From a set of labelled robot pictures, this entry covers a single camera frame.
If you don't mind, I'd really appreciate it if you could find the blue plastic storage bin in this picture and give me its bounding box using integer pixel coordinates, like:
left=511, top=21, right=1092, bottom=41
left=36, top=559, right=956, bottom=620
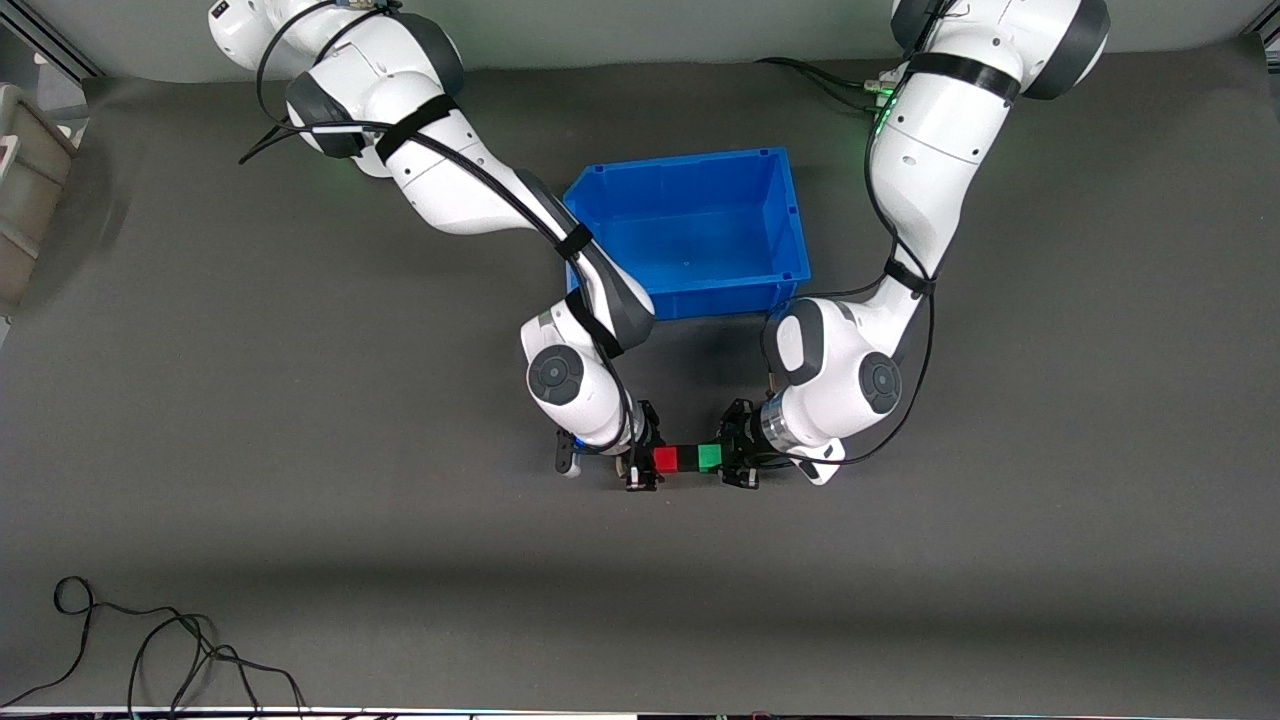
left=562, top=146, right=813, bottom=323

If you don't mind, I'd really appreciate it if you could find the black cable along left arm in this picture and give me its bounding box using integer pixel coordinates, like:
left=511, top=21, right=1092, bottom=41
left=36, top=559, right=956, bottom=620
left=762, top=60, right=937, bottom=469

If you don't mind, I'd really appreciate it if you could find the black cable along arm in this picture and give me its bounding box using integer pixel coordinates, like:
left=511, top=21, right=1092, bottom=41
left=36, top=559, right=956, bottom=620
left=762, top=60, right=937, bottom=469
left=238, top=0, right=641, bottom=451

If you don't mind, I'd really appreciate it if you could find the black cable along right arm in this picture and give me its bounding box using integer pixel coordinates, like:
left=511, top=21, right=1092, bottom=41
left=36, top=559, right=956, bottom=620
left=238, top=0, right=641, bottom=451

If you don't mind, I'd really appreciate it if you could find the black left arm base cable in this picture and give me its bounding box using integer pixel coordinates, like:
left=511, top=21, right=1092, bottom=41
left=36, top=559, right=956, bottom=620
left=755, top=57, right=896, bottom=113

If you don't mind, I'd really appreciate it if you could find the loose black floor cable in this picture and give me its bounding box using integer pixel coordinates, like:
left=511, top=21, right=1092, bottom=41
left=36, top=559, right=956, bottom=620
left=0, top=575, right=311, bottom=720

